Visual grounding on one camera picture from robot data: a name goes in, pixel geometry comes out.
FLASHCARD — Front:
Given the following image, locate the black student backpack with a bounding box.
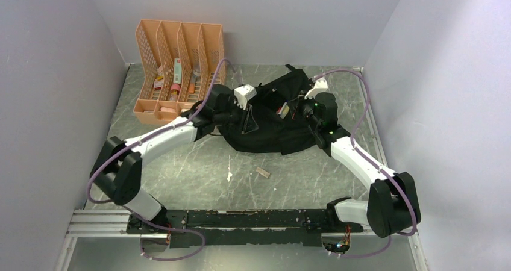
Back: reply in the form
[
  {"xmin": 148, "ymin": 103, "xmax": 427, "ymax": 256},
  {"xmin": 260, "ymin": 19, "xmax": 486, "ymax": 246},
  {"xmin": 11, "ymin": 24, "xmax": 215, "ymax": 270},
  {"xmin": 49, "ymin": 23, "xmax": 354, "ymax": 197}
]
[{"xmin": 218, "ymin": 64, "xmax": 316, "ymax": 155}]

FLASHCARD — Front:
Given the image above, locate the yellow highlighter pen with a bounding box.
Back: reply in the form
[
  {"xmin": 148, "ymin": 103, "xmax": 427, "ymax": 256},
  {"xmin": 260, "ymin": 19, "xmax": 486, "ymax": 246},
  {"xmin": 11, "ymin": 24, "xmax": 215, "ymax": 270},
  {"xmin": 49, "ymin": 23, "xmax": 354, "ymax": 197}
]
[{"xmin": 279, "ymin": 106, "xmax": 289, "ymax": 119}]

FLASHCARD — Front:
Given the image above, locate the small brown eraser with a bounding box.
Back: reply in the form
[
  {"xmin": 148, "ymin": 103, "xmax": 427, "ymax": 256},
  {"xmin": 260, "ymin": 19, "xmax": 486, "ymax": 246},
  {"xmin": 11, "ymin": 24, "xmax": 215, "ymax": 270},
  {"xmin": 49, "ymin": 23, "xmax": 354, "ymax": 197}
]
[{"xmin": 255, "ymin": 167, "xmax": 271, "ymax": 178}]

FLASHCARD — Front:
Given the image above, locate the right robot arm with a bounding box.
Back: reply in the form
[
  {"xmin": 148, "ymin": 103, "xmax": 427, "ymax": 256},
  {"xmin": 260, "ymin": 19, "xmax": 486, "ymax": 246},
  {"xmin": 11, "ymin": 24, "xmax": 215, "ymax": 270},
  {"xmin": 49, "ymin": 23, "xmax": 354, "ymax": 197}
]
[{"xmin": 298, "ymin": 92, "xmax": 421, "ymax": 238}]

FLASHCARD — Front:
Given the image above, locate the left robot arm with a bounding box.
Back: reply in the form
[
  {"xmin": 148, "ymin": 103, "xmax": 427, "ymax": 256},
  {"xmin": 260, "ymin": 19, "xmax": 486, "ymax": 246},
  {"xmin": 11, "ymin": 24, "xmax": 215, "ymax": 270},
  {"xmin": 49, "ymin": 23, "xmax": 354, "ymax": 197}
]
[{"xmin": 86, "ymin": 84, "xmax": 257, "ymax": 225}]

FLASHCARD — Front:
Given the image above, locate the orange marker pen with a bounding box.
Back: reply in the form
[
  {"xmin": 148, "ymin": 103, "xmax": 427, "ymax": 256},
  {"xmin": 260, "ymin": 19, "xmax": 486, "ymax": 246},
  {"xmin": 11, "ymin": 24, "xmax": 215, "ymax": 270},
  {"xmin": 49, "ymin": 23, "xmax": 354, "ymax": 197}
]
[{"xmin": 188, "ymin": 70, "xmax": 201, "ymax": 94}]

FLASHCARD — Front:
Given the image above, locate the pink crayon tube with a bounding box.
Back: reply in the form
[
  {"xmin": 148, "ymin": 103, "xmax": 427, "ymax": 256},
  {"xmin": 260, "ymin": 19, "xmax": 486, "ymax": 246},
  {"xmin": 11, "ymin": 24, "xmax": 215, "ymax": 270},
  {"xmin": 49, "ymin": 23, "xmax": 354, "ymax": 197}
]
[{"xmin": 168, "ymin": 83, "xmax": 181, "ymax": 102}]

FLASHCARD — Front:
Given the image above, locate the teal stationery box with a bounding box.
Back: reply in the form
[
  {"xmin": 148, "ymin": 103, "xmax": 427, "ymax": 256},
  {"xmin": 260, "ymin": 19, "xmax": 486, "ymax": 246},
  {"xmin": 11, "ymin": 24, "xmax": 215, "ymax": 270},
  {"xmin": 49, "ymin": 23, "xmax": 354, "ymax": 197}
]
[{"xmin": 172, "ymin": 58, "xmax": 183, "ymax": 85}]

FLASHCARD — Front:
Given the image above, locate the peach plastic desk organizer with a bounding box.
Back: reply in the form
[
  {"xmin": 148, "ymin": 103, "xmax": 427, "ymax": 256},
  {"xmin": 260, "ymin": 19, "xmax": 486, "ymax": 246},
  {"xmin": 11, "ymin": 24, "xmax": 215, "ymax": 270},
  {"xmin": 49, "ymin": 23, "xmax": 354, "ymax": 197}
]
[{"xmin": 133, "ymin": 19, "xmax": 227, "ymax": 126}]

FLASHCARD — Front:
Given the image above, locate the red white staples box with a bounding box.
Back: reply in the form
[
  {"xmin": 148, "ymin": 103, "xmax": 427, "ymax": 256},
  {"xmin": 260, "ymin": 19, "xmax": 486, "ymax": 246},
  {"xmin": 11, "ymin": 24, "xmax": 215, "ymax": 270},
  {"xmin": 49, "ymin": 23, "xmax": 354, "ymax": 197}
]
[{"xmin": 153, "ymin": 75, "xmax": 164, "ymax": 89}]

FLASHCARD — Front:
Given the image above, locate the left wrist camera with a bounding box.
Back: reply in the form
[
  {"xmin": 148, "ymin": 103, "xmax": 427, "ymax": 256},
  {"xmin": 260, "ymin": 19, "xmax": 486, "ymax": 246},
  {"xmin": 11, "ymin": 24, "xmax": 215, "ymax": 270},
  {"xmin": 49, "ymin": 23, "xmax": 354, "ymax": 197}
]
[{"xmin": 233, "ymin": 85, "xmax": 257, "ymax": 110}]

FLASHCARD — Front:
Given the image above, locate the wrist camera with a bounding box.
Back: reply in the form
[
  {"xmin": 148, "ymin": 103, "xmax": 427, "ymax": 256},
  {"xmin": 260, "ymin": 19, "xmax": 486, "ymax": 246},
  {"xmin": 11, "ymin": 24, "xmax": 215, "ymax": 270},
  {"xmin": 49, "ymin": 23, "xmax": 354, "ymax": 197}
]
[
  {"xmin": 233, "ymin": 85, "xmax": 257, "ymax": 110},
  {"xmin": 304, "ymin": 78, "xmax": 328, "ymax": 99}
]

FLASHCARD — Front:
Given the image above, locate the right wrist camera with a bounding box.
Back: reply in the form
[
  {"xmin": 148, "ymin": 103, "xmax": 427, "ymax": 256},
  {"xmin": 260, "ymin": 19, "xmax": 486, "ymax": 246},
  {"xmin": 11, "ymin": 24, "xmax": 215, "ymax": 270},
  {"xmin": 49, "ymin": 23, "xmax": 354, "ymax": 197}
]
[{"xmin": 304, "ymin": 78, "xmax": 328, "ymax": 99}]

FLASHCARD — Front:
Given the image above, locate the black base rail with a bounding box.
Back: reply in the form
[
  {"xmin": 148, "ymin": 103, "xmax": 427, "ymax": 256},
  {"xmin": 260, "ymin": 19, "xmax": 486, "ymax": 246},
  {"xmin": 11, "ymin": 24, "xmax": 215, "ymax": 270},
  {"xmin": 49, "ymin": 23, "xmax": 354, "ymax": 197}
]
[{"xmin": 126, "ymin": 209, "xmax": 363, "ymax": 248}]

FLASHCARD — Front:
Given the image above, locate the aluminium frame rail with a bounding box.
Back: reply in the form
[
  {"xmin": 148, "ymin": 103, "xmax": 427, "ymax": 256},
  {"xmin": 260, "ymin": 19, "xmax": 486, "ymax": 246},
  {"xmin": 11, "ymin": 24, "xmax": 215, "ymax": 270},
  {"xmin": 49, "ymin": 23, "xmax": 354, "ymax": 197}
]
[{"xmin": 66, "ymin": 209, "xmax": 418, "ymax": 238}]

